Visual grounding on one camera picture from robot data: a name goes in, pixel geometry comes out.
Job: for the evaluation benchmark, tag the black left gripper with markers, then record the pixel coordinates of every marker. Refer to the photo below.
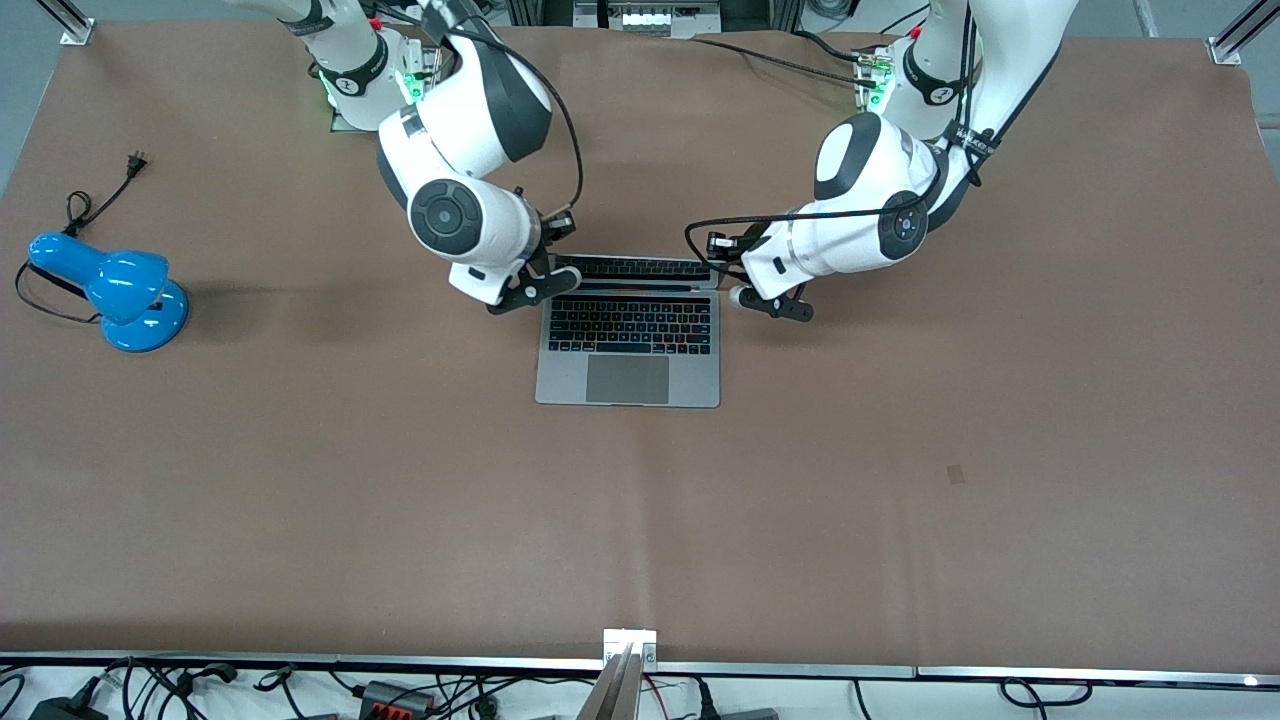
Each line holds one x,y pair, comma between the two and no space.
748,247

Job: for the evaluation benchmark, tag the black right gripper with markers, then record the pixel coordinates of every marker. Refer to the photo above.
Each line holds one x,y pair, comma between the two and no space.
549,240

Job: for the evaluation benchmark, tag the grey laptop computer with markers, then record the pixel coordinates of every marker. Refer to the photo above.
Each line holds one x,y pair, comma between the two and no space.
627,380

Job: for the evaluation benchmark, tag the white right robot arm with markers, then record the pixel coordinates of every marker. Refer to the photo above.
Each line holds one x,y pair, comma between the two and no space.
470,110

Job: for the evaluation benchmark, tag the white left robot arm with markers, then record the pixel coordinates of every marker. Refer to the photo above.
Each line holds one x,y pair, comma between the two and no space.
860,170

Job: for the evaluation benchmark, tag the white power strip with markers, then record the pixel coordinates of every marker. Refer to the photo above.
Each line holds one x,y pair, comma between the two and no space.
645,18

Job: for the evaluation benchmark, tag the brown table cover sheet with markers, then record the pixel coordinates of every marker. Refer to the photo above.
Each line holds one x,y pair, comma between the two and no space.
400,520

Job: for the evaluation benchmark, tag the blue desk lamp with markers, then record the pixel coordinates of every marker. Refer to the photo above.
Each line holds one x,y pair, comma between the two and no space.
135,300

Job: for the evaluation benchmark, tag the grey box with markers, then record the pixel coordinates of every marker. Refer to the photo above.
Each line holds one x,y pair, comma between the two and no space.
748,714

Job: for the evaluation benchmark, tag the black and orange connector block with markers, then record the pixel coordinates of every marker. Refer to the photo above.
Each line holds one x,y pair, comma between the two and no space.
395,698

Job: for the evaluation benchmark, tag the black power adapter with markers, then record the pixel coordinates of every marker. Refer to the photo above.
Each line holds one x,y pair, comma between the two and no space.
65,708

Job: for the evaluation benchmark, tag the black right camera mount plate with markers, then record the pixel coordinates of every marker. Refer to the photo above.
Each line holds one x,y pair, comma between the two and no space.
525,295

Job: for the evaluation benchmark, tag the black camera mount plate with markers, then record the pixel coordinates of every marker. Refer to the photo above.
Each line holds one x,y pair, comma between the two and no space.
525,295
785,308

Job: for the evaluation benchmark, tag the black left camera mount plate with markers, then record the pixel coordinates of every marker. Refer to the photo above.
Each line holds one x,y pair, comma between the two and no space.
785,308

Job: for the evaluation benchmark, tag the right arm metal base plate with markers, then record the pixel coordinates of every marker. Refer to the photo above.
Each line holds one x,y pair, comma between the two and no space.
433,100

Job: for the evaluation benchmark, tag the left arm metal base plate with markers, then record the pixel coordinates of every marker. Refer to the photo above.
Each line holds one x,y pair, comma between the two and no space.
862,100

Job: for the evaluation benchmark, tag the aluminium profile post with bracket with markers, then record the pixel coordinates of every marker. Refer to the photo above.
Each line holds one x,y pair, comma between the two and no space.
628,650

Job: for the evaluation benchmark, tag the metal table edge rail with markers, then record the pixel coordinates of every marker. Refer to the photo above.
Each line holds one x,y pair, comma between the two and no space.
800,668

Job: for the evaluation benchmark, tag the aluminium corner bracket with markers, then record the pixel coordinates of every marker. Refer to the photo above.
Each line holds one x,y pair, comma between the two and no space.
72,25
1240,35

